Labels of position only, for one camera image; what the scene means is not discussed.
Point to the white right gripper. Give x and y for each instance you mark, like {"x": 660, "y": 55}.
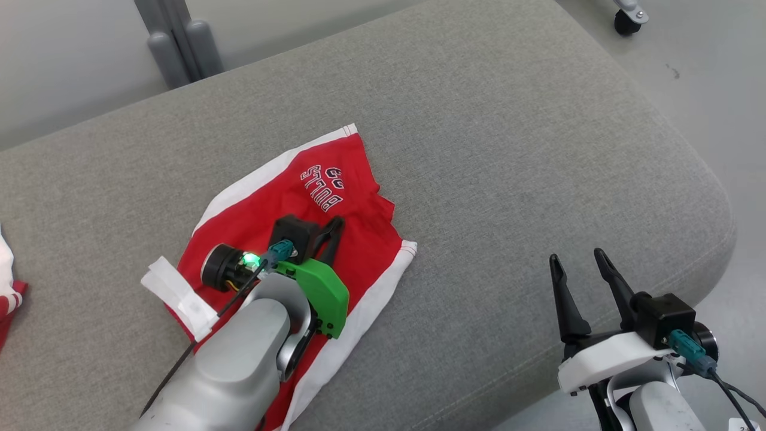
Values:
{"x": 610, "y": 359}

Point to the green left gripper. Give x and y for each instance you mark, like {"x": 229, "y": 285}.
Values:
{"x": 323, "y": 299}

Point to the red white basketball shorts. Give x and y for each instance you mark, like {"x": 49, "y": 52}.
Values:
{"x": 359, "y": 206}

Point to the red white basketball jersey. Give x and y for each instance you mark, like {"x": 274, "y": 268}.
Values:
{"x": 7, "y": 299}

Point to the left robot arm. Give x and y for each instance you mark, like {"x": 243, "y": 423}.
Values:
{"x": 239, "y": 359}

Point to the grey fabric sofa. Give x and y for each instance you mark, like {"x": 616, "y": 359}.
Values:
{"x": 479, "y": 149}

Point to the black caster wheel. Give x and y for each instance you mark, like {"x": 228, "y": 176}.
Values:
{"x": 625, "y": 23}

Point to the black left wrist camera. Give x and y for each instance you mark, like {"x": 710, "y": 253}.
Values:
{"x": 293, "y": 230}

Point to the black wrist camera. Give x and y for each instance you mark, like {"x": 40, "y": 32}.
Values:
{"x": 667, "y": 317}
{"x": 293, "y": 230}

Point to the teal left camera connector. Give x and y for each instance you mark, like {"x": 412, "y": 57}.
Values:
{"x": 281, "y": 248}

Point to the teal camera connector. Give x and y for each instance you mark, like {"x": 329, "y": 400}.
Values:
{"x": 281, "y": 248}
{"x": 685, "y": 347}

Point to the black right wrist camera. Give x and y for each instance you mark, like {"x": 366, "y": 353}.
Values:
{"x": 667, "y": 317}

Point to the teal right camera connector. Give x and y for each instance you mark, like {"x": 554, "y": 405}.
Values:
{"x": 685, "y": 347}

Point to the grey partition post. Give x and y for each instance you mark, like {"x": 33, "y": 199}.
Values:
{"x": 179, "y": 42}

